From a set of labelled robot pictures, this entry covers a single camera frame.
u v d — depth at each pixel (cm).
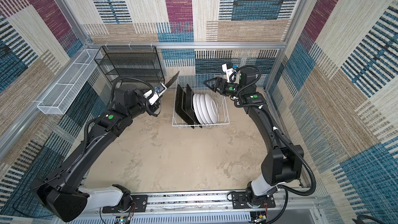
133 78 49
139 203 73
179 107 88
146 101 60
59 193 38
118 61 106
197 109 89
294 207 73
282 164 43
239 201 73
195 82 119
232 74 67
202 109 89
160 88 59
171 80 83
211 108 92
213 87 66
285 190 45
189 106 87
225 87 66
